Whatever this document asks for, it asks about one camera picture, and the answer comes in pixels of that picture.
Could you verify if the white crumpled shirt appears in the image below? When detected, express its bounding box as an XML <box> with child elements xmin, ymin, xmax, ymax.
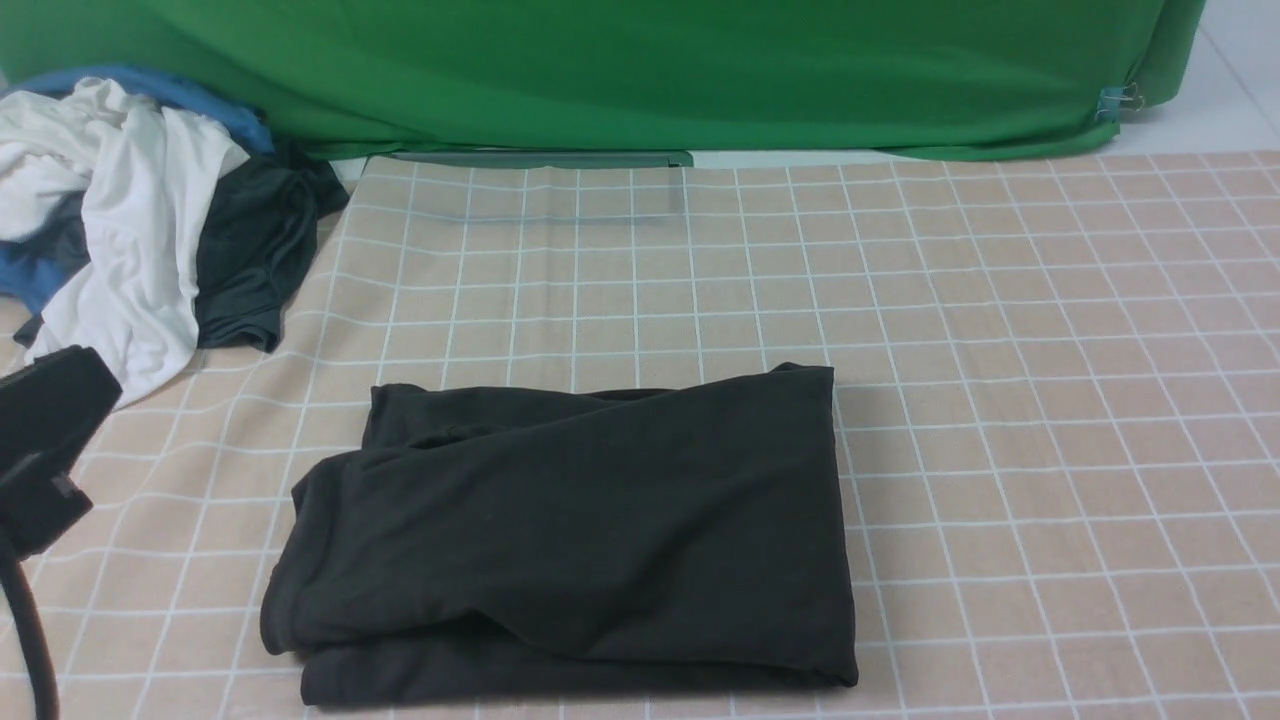
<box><xmin>1</xmin><ymin>78</ymin><xmax>250</xmax><ymax>406</ymax></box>

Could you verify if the beige checkered tablecloth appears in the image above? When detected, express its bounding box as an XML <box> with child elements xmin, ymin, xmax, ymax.
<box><xmin>27</xmin><ymin>152</ymin><xmax>1279</xmax><ymax>719</ymax></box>

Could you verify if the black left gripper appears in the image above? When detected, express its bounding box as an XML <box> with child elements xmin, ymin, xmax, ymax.
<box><xmin>1</xmin><ymin>346</ymin><xmax>122</xmax><ymax>561</ymax></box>

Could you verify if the green backdrop cloth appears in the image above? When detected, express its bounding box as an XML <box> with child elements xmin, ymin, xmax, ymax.
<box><xmin>3</xmin><ymin>1</ymin><xmax>1204</xmax><ymax>161</ymax></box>

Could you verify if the blue binder clip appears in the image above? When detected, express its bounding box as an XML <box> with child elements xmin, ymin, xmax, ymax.
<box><xmin>1093</xmin><ymin>83</ymin><xmax>1146</xmax><ymax>123</ymax></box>

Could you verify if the blue crumpled garment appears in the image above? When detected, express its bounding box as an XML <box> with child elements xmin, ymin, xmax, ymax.
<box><xmin>3</xmin><ymin>67</ymin><xmax>276</xmax><ymax>314</ymax></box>

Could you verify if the dark teal crumpled garment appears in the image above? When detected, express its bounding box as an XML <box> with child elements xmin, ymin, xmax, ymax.
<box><xmin>1</xmin><ymin>138</ymin><xmax>349</xmax><ymax>354</ymax></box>

